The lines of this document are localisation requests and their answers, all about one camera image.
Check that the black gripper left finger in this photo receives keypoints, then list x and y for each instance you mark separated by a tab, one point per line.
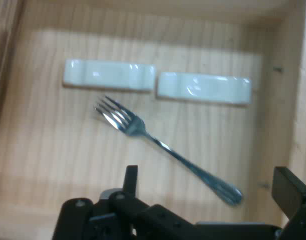
122	217

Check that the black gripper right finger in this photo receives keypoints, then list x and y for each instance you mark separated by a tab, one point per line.
293	195

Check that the silver metal fork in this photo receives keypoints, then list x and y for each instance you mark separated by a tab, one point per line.
132	127

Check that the white ceramic cutlery rest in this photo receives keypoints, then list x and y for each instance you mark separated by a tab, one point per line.
110	76
205	87

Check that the light wooden drawer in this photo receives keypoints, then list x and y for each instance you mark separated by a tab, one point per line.
55	150

